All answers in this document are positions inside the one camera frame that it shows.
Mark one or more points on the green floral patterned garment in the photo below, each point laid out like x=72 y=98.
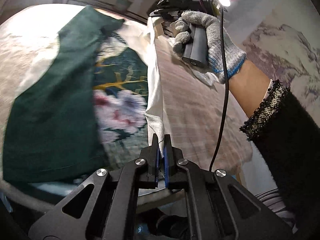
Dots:
x=74 y=91

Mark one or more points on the potted plant green pot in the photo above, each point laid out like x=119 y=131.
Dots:
x=122 y=5

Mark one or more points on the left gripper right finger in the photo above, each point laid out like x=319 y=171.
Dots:
x=175 y=178

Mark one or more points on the grey knit gloved right hand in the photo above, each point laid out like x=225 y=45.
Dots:
x=235 y=57

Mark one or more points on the white clip-on lamp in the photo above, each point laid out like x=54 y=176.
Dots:
x=225 y=3

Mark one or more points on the white cloth garment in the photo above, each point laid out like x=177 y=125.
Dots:
x=155 y=113

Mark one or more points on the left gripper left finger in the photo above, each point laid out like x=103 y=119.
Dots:
x=149 y=177

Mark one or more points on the beige plaid bed blanket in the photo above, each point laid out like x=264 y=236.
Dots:
x=194 y=113

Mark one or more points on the right forearm black sleeve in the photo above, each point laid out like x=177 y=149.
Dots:
x=288 y=140

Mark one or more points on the black metal clothes rack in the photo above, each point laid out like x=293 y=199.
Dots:
x=106 y=7

